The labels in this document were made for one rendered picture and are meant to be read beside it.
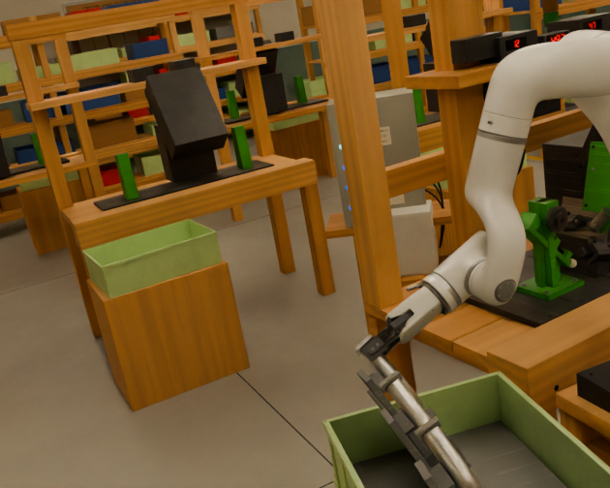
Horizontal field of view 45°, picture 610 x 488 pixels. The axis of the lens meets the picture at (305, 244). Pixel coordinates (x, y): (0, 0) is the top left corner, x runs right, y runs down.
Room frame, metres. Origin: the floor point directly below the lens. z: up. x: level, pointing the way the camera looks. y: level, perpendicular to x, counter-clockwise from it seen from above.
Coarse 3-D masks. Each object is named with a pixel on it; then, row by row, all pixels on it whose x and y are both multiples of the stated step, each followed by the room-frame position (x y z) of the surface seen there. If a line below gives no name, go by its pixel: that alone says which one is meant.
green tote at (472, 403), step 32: (480, 384) 1.43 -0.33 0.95; (512, 384) 1.38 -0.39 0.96; (352, 416) 1.38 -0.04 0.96; (448, 416) 1.42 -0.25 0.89; (480, 416) 1.43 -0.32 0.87; (512, 416) 1.38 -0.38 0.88; (544, 416) 1.25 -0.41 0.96; (352, 448) 1.37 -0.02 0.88; (384, 448) 1.39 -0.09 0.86; (544, 448) 1.26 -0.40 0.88; (576, 448) 1.14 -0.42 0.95; (352, 480) 1.16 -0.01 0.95; (576, 480) 1.15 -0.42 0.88; (608, 480) 1.05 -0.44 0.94
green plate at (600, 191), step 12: (600, 144) 2.12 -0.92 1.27; (600, 156) 2.11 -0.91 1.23; (588, 168) 2.14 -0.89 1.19; (600, 168) 2.10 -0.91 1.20; (588, 180) 2.13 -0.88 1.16; (600, 180) 2.09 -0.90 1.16; (588, 192) 2.12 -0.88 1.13; (600, 192) 2.08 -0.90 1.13; (588, 204) 2.11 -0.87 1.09; (600, 204) 2.07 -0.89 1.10
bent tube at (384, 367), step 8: (368, 336) 1.26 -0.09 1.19; (360, 344) 1.25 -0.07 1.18; (360, 352) 1.27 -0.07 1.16; (368, 360) 1.25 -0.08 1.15; (376, 360) 1.24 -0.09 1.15; (384, 360) 1.23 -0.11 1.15; (376, 368) 1.23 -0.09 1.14; (384, 368) 1.22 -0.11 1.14; (392, 368) 1.22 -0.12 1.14; (384, 376) 1.22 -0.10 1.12; (408, 384) 1.21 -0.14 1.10; (416, 400) 1.21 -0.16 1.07
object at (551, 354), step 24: (576, 312) 1.79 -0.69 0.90; (600, 312) 1.77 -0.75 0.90; (528, 336) 1.70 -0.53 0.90; (552, 336) 1.68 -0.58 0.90; (576, 336) 1.66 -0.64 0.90; (600, 336) 1.66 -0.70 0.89; (504, 360) 1.61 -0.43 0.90; (528, 360) 1.58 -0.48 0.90; (552, 360) 1.58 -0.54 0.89; (576, 360) 1.62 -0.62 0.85; (600, 360) 1.66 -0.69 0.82; (528, 384) 1.55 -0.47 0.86; (552, 384) 1.58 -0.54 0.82; (552, 408) 1.58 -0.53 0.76
